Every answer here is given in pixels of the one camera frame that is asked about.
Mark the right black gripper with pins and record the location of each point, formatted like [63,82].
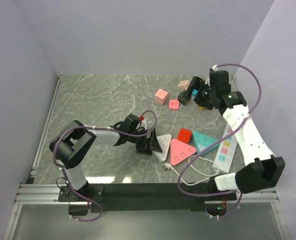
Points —
[197,83]

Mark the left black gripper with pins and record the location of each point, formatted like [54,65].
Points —
[151,143]

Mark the blue plug adapter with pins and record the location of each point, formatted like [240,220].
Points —
[194,92]

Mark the white triangular adapter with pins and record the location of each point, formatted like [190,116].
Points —
[164,142]

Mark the beige cube socket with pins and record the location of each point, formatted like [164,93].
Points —
[183,85]

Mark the dark green block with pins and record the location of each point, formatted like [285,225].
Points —
[183,99]

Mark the pink rounded socket block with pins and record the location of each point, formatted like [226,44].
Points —
[180,151]

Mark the pink plug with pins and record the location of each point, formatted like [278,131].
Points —
[174,104]

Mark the red cube socket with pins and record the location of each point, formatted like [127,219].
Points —
[184,135]

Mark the pink cube socket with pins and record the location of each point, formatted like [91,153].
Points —
[161,96]

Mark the teal block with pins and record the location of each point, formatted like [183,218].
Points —
[202,141]

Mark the white power strip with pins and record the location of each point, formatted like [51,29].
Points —
[225,154]

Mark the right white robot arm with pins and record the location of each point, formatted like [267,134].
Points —
[262,168]

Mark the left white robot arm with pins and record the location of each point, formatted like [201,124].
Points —
[72,144]

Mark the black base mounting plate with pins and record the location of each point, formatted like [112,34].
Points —
[148,196]

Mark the aluminium rail frame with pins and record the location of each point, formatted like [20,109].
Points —
[47,194]

